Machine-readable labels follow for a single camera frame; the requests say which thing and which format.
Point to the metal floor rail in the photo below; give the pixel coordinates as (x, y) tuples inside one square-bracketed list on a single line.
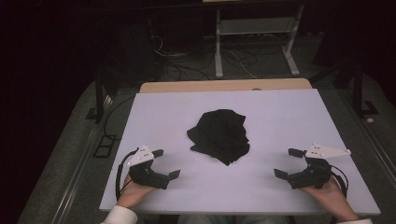
[(373, 146), (81, 155)]

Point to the white board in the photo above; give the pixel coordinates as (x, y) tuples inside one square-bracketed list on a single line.
[(280, 124)]

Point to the black metal stand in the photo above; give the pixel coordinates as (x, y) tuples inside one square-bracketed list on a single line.
[(99, 99), (358, 90)]

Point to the person's left hand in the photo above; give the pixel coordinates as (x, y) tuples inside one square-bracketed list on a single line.
[(132, 194)]

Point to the black pants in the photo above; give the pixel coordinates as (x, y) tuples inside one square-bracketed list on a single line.
[(221, 135)]

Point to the black floor frame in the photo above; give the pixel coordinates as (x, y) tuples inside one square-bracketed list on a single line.
[(97, 152)]

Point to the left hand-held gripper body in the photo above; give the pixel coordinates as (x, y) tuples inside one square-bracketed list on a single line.
[(146, 175)]

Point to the wooden table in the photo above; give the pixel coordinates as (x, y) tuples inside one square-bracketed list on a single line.
[(218, 85)]

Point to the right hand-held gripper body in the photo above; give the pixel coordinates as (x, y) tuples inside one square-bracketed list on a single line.
[(314, 175)]

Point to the white metal stand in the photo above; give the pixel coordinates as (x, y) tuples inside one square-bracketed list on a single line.
[(255, 26)]

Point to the small white round object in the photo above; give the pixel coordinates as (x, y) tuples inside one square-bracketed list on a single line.
[(370, 120)]

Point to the person's right hand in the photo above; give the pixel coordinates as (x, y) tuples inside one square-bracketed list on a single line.
[(331, 196)]

